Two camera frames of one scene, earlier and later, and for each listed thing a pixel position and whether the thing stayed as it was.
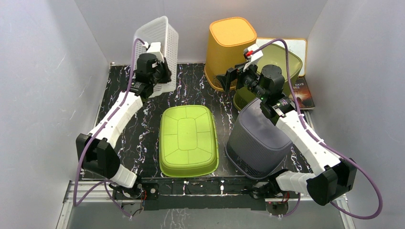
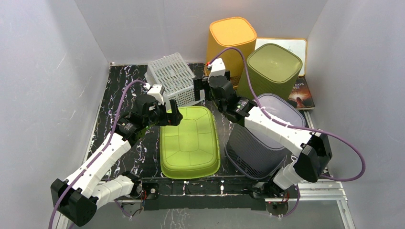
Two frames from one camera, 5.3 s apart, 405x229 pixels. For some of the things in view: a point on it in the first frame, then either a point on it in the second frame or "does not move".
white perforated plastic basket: x=159 y=31 -> x=172 y=72
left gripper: x=164 y=65 -> x=172 y=119
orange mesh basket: x=228 y=38 does not move
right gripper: x=232 y=74 -> x=200 y=84
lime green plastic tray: x=188 y=143 does not move
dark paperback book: x=302 y=92 does not move
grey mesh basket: x=255 y=145 does not move
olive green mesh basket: x=272 y=54 does not move
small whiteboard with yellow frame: x=298 y=46 does not move
